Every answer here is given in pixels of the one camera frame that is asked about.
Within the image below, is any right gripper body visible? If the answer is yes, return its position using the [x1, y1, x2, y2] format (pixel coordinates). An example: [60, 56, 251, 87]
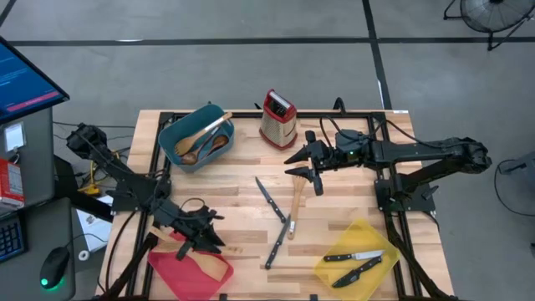
[304, 130, 350, 196]

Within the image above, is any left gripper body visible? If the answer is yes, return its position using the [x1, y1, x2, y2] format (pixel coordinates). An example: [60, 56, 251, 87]
[160, 199, 226, 261]

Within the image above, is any long wooden spatula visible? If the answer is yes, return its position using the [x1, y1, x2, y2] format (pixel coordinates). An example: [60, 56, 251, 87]
[149, 227, 230, 283]

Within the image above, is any wooden slotted spatula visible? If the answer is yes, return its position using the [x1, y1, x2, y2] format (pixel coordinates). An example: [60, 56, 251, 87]
[286, 174, 309, 242]

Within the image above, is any dark wooden spoon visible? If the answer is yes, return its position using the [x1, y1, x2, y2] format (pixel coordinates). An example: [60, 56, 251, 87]
[181, 127, 222, 166]
[196, 133, 231, 163]

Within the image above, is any wooden fork spatula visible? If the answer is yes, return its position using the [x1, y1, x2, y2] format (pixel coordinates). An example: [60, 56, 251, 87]
[173, 111, 234, 157]

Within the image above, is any black handled knife silver blade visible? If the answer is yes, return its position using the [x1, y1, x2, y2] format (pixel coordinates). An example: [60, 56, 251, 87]
[323, 249, 386, 263]

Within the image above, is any all black knife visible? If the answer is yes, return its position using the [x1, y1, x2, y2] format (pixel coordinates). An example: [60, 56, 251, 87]
[331, 255, 384, 289]

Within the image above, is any pink plastic tray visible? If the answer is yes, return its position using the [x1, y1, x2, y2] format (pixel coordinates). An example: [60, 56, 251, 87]
[146, 232, 235, 301]

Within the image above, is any yellow plastic tray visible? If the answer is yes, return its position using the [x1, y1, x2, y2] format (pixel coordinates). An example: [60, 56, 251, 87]
[313, 217, 401, 301]

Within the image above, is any white printed paper sheet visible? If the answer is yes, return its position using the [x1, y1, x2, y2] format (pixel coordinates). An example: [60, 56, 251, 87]
[77, 195, 114, 253]

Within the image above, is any teal plastic bin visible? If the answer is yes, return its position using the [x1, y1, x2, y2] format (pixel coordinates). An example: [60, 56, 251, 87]
[157, 103, 236, 175]

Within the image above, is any black computer mouse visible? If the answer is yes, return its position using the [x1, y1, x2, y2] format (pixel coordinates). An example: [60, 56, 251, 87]
[39, 245, 71, 290]

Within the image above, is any grey desk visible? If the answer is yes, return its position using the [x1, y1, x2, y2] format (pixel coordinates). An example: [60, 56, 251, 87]
[0, 107, 77, 301]

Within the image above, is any black keyboard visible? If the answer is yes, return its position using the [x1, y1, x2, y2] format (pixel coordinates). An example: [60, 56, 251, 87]
[0, 215, 26, 263]

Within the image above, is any red and white box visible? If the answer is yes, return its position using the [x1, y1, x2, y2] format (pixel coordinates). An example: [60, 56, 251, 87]
[0, 157, 25, 210]

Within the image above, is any white note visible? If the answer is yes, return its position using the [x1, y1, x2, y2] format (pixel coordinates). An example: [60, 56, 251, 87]
[3, 120, 27, 152]

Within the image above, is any blue screen monitor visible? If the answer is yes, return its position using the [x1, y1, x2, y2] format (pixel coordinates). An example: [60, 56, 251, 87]
[0, 35, 71, 125]

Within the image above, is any black round fan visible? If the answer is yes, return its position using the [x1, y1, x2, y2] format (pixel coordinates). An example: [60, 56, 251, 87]
[442, 0, 535, 52]

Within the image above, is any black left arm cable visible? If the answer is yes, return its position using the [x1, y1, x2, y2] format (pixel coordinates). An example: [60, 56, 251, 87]
[178, 196, 208, 221]

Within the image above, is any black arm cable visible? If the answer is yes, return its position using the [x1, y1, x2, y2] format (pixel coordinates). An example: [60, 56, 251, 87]
[319, 115, 469, 150]
[178, 196, 208, 221]

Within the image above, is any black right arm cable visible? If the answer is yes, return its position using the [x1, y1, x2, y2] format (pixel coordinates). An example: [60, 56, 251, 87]
[319, 115, 469, 150]

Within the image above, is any steel box grater red handle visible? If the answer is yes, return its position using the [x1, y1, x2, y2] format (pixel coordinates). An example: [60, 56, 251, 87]
[258, 88, 298, 151]

